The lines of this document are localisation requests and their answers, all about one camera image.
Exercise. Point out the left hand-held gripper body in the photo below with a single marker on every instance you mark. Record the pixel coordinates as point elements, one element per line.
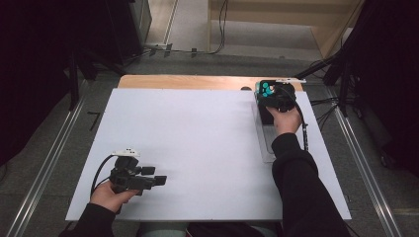
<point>126,177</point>

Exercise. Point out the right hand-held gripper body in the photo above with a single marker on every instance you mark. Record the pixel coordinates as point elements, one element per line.
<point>286,97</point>

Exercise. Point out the black phone case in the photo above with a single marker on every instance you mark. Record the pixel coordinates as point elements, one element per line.
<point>265,116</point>

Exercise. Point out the teal phone case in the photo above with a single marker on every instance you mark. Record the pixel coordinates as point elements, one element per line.
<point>265,86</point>

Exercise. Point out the clear plastic rack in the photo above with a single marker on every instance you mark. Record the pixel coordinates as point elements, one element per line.
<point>267,141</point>

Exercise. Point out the person's right hand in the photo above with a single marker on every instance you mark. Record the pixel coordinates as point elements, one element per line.
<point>286,121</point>

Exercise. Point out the person's left hand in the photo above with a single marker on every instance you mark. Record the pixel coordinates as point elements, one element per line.
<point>107,197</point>

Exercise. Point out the small dark round object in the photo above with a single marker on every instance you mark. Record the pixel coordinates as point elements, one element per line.
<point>245,88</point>

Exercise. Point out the black metal stand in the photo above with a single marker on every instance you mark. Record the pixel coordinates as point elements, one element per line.
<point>342,79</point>
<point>73,82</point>

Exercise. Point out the light wooden furniture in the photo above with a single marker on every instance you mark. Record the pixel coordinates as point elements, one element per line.
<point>326,33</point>

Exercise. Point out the dark curtain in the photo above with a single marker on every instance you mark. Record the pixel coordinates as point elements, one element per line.
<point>392,82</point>
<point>33,65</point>

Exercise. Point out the dark cabinet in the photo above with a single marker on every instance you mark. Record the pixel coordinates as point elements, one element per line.
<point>128,29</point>

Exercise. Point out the aluminium floor rail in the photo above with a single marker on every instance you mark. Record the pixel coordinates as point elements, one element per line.
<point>365,168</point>
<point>49,164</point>

